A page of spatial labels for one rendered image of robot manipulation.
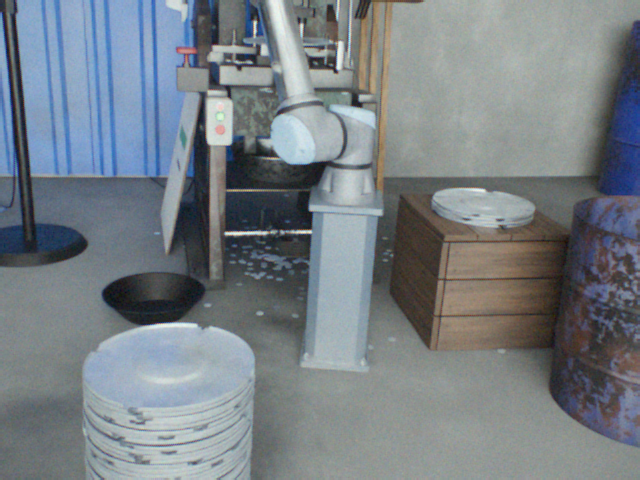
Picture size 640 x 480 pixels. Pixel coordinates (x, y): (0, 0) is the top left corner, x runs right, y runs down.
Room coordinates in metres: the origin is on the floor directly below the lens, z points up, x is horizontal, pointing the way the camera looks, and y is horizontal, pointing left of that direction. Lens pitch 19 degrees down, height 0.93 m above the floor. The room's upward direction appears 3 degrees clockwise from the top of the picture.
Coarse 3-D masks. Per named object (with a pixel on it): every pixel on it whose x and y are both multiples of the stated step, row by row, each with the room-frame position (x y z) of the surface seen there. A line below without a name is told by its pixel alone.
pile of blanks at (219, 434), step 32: (96, 416) 0.95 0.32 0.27; (128, 416) 0.92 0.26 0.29; (160, 416) 0.92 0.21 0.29; (192, 416) 0.93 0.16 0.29; (224, 416) 0.97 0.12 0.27; (96, 448) 0.95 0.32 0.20; (128, 448) 0.92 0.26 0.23; (160, 448) 0.91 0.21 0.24; (192, 448) 0.93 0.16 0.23; (224, 448) 0.97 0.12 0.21
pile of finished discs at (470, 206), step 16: (448, 192) 2.06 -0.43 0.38; (464, 192) 2.07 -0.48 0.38; (480, 192) 2.08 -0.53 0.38; (496, 192) 2.08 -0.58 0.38; (432, 208) 1.95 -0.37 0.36; (448, 208) 1.87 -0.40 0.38; (464, 208) 1.89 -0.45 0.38; (480, 208) 1.89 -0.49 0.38; (496, 208) 1.90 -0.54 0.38; (512, 208) 1.92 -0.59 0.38; (528, 208) 1.93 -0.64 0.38; (480, 224) 1.82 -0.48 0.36; (496, 224) 1.81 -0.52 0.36; (512, 224) 1.84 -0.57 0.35
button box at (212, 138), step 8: (208, 104) 2.02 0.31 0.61; (224, 104) 2.04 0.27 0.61; (232, 104) 2.04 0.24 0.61; (208, 112) 2.02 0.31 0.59; (216, 112) 2.03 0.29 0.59; (224, 112) 2.04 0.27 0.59; (232, 112) 2.04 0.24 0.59; (208, 120) 2.02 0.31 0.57; (216, 120) 2.03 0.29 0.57; (224, 120) 2.04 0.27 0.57; (208, 128) 2.02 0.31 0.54; (208, 136) 2.02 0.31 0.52; (216, 136) 2.03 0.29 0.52; (224, 136) 2.04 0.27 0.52; (208, 144) 2.05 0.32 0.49; (216, 144) 2.03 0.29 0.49; (224, 144) 2.04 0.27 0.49; (208, 152) 2.05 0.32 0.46; (208, 160) 2.05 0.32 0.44; (208, 168) 2.06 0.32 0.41; (160, 184) 3.25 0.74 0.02; (200, 184) 2.44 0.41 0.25
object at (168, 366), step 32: (96, 352) 1.09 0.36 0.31; (128, 352) 1.09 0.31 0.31; (160, 352) 1.09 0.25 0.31; (192, 352) 1.09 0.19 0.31; (224, 352) 1.11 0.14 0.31; (96, 384) 0.98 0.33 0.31; (128, 384) 0.99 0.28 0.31; (160, 384) 0.99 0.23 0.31; (192, 384) 1.00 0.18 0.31; (224, 384) 1.00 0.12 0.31
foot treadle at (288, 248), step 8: (272, 216) 2.49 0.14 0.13; (272, 224) 2.38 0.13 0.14; (280, 224) 2.37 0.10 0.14; (288, 240) 2.17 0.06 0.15; (280, 248) 2.06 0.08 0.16; (288, 248) 2.06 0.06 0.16; (296, 248) 2.06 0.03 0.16; (304, 248) 2.07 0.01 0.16; (288, 256) 2.00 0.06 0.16; (296, 256) 2.01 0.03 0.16; (304, 256) 2.02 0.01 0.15
